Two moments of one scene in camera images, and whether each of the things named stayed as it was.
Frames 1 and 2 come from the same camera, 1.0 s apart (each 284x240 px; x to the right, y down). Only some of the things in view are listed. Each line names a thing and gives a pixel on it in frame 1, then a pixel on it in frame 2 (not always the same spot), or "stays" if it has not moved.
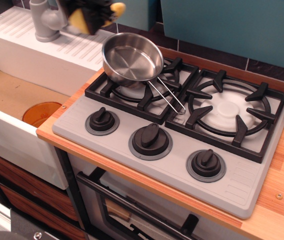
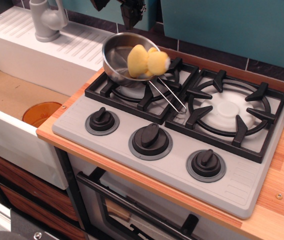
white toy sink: x=23 y=79 stays
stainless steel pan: x=131 y=60 stays
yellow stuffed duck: x=88 y=16 -> x=142 y=63
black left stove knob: x=102 y=122 stays
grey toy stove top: x=212 y=135 stays
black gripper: x=96 y=12 -> x=132 y=10
